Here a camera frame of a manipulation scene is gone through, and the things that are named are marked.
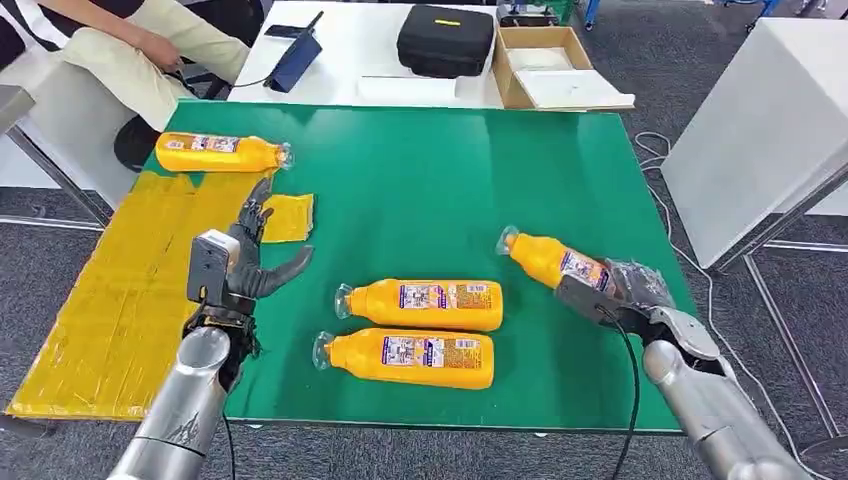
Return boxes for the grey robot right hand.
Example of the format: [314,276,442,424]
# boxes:
[598,258,678,337]

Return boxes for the person's hand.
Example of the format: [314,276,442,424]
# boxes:
[135,31,184,73]

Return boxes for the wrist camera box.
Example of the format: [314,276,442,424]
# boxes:
[186,229,241,307]
[554,273,627,327]

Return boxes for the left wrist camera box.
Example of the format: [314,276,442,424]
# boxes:
[186,229,241,307]

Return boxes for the orange drink bottle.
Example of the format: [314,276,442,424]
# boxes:
[495,225,621,297]
[154,131,295,175]
[333,278,505,333]
[311,327,497,391]

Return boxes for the white foam insert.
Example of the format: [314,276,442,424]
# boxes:
[506,46,576,72]

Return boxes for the grey metal table frame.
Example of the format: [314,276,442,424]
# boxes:
[0,86,114,233]

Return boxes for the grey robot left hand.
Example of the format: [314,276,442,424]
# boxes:
[221,176,316,317]

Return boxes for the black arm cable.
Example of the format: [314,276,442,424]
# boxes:
[596,304,643,480]
[221,413,238,480]

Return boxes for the open cardboard box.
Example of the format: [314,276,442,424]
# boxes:
[492,25,636,112]

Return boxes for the yellow plastic sheet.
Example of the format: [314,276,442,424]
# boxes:
[5,169,317,423]

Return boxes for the white side table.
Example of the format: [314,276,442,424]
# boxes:
[662,16,848,440]

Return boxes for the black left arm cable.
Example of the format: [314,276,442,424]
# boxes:
[221,413,238,480]

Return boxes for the person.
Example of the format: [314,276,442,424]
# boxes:
[0,0,252,132]

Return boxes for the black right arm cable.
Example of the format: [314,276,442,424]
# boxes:
[596,304,643,480]

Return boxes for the black stool base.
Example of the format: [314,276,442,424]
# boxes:
[112,115,164,174]

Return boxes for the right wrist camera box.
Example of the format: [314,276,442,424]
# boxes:
[554,273,627,327]

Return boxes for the blue tablet folio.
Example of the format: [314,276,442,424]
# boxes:
[264,11,325,94]

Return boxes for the green table mat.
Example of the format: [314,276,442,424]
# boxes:
[142,99,698,436]

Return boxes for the black carry case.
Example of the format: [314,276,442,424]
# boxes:
[396,5,497,79]

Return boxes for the white desk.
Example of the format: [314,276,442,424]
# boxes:
[227,0,505,111]

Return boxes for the white floor cable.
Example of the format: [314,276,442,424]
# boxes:
[633,130,837,480]

